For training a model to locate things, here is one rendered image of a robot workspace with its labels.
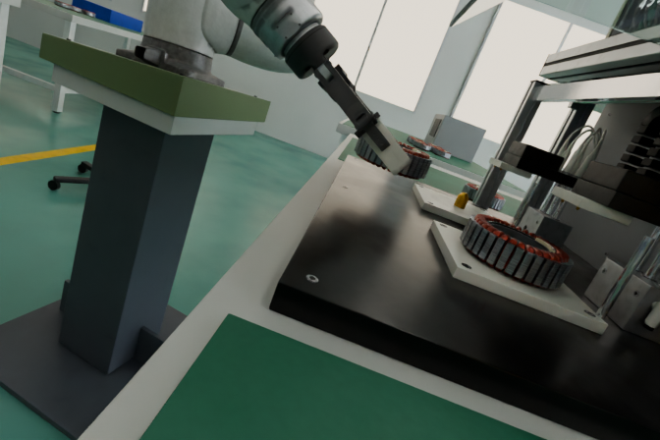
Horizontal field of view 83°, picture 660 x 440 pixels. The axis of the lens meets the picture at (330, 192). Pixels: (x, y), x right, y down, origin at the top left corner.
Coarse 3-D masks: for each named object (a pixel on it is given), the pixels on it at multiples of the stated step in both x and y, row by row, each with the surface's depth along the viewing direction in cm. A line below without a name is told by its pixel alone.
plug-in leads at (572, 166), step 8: (592, 128) 62; (600, 128) 62; (592, 136) 62; (600, 136) 62; (600, 144) 61; (560, 152) 64; (568, 152) 61; (576, 152) 59; (592, 152) 59; (576, 160) 59; (584, 160) 60; (592, 160) 62; (560, 168) 62; (568, 168) 60; (576, 168) 63; (584, 168) 60
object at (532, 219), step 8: (528, 208) 66; (536, 208) 67; (528, 216) 65; (536, 216) 63; (544, 216) 60; (520, 224) 67; (528, 224) 64; (536, 224) 62; (544, 224) 61; (552, 224) 61; (560, 224) 60; (568, 224) 61; (536, 232) 61; (544, 232) 61; (552, 232) 61; (560, 232) 61; (568, 232) 60; (552, 240) 61; (560, 240) 61
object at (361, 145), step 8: (360, 144) 52; (368, 144) 51; (400, 144) 57; (360, 152) 52; (368, 152) 51; (408, 152) 50; (416, 152) 51; (424, 152) 56; (368, 160) 51; (376, 160) 50; (416, 160) 50; (424, 160) 51; (384, 168) 50; (408, 168) 50; (416, 168) 50; (424, 168) 52; (408, 176) 51; (416, 176) 51; (424, 176) 53
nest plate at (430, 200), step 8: (416, 184) 73; (416, 192) 67; (424, 192) 66; (432, 192) 69; (440, 192) 73; (424, 200) 60; (432, 200) 62; (440, 200) 64; (448, 200) 67; (424, 208) 59; (432, 208) 58; (440, 208) 58; (448, 208) 60; (456, 208) 63; (472, 208) 69; (480, 208) 72; (448, 216) 58; (456, 216) 58; (464, 216) 59; (464, 224) 58
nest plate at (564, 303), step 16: (432, 224) 49; (448, 240) 43; (448, 256) 38; (464, 256) 39; (464, 272) 35; (480, 272) 36; (496, 272) 38; (496, 288) 35; (512, 288) 35; (528, 288) 36; (560, 288) 40; (528, 304) 35; (544, 304) 35; (560, 304) 35; (576, 304) 37; (576, 320) 35; (592, 320) 35
